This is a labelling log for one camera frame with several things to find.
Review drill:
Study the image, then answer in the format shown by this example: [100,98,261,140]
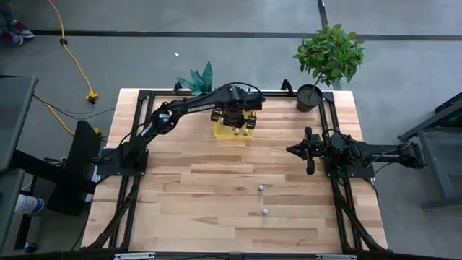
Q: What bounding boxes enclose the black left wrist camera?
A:
[245,90,265,111]

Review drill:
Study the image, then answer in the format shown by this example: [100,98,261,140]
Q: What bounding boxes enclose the black aluminium extrusion frame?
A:
[82,88,390,254]

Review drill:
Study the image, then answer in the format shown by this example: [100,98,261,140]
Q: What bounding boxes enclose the leafy tree in black pot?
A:
[292,23,366,113]

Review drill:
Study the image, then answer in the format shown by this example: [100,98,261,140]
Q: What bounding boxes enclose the black stand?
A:
[9,120,104,217]

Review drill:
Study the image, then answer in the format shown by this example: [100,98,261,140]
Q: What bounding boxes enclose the person's shoe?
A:
[0,30,25,47]
[9,21,36,39]

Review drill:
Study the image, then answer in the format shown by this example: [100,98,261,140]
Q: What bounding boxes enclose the dark grey desk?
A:
[0,74,40,174]
[0,168,27,254]

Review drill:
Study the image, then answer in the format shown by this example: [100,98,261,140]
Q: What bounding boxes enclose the silver metal bracket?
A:
[315,253,357,260]
[113,252,157,260]

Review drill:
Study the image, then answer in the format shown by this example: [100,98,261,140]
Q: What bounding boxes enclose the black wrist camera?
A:
[245,90,265,111]
[330,130,357,155]

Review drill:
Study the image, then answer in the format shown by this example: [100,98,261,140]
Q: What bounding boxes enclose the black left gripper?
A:
[210,104,258,130]

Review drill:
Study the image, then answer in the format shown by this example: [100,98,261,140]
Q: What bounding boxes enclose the snake plant in white pot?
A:
[175,60,214,97]

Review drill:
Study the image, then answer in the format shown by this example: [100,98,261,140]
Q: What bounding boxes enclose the yellow translucent plastic tray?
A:
[212,110,258,142]

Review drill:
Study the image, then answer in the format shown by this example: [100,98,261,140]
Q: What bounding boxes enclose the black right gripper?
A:
[286,126,328,176]

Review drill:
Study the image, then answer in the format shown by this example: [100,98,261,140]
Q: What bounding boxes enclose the dark grey cart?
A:
[398,92,462,211]

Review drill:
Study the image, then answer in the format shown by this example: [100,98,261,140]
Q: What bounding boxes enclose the yellow extension cord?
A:
[47,0,103,137]

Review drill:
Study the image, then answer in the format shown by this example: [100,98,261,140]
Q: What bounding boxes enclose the black floor cable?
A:
[31,94,117,121]

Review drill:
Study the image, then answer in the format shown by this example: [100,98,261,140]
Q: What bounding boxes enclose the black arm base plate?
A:
[95,147,149,178]
[324,158,376,181]

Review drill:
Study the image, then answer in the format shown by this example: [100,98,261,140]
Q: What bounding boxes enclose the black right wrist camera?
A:
[330,130,357,155]

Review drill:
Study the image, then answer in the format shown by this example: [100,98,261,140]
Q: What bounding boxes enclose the person's leg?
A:
[0,0,17,26]

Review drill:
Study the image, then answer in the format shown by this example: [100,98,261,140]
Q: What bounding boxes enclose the white object with blue rim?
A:
[14,194,45,217]

